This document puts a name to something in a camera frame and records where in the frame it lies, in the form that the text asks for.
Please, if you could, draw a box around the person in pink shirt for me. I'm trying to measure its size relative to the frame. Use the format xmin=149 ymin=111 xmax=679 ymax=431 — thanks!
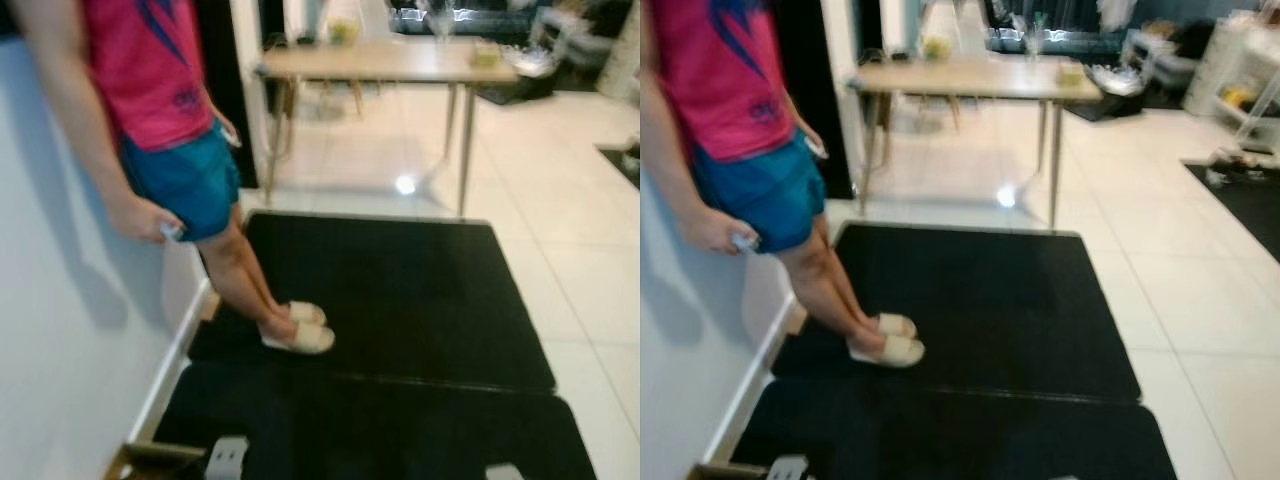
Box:
xmin=640 ymin=0 xmax=906 ymax=361
xmin=8 ymin=0 xmax=301 ymax=341

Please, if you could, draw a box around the shiny silver object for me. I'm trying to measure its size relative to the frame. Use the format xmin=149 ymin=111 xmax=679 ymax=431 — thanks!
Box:
xmin=1090 ymin=62 xmax=1146 ymax=99
xmin=503 ymin=45 xmax=557 ymax=79

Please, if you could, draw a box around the light wooden table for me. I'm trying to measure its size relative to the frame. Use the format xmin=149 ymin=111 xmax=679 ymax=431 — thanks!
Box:
xmin=255 ymin=38 xmax=521 ymax=219
xmin=848 ymin=55 xmax=1104 ymax=231

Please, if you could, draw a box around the white shelf rack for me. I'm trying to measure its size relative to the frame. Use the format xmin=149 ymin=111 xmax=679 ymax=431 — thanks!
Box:
xmin=1183 ymin=10 xmax=1280 ymax=151

